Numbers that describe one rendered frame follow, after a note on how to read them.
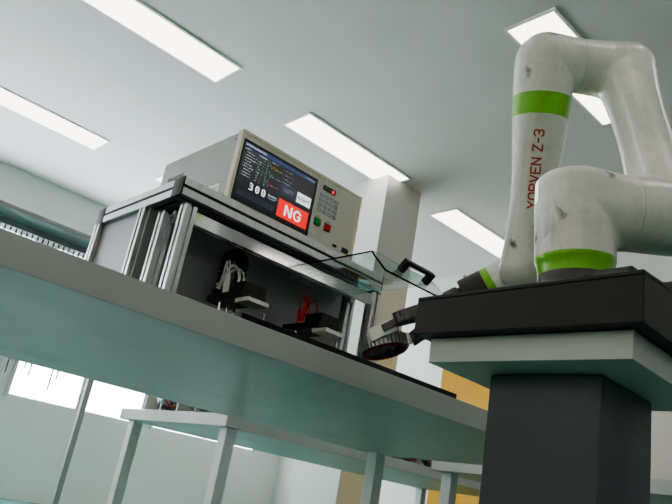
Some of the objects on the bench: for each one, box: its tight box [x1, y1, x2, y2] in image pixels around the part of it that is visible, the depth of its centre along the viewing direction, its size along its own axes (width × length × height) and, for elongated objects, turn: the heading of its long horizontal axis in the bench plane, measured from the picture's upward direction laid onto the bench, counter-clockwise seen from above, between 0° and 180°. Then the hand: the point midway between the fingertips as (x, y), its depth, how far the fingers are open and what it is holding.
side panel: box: [85, 206, 149, 276], centre depth 174 cm, size 28×3×32 cm, turn 69°
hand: (383, 339), depth 160 cm, fingers closed on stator, 11 cm apart
